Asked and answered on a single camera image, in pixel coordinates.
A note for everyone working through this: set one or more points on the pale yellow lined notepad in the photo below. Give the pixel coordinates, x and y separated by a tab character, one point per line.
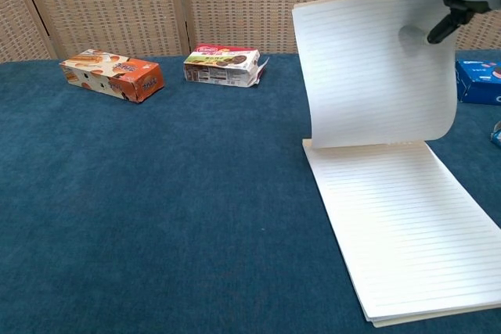
399	209

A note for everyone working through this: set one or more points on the dark blue Oreo box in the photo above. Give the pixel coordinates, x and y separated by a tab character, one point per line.
479	81

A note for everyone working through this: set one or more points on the light blue cookie box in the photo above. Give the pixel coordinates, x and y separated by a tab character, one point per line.
497	136

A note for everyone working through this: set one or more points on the red green wafer box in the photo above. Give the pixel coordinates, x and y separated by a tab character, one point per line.
219	68

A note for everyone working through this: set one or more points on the woven bamboo folding screen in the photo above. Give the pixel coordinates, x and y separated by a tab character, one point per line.
117	1

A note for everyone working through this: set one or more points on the orange biscuit box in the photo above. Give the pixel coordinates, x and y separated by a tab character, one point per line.
117	76

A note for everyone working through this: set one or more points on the blue table cloth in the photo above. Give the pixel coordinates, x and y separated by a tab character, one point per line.
176	201

